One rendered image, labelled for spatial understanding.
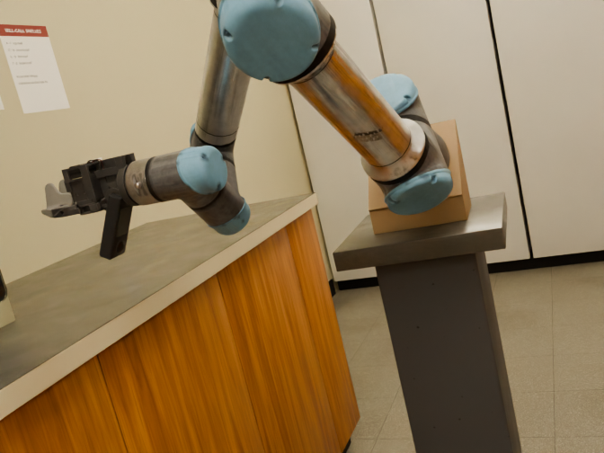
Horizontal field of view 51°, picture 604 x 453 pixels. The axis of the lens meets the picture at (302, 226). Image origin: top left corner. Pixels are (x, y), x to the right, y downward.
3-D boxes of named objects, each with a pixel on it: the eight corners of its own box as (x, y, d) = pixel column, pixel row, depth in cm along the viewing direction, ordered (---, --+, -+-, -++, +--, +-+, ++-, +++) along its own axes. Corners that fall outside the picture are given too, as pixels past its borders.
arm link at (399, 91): (421, 102, 124) (404, 53, 113) (441, 151, 116) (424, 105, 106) (364, 125, 127) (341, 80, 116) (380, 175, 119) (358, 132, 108)
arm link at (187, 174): (228, 203, 100) (199, 174, 93) (171, 213, 104) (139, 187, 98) (235, 162, 104) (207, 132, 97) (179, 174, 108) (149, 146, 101)
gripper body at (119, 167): (86, 164, 111) (142, 150, 107) (101, 210, 113) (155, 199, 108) (57, 171, 105) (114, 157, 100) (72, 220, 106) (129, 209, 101)
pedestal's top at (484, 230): (507, 208, 142) (504, 191, 141) (505, 248, 112) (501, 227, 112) (370, 230, 153) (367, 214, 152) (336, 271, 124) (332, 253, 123)
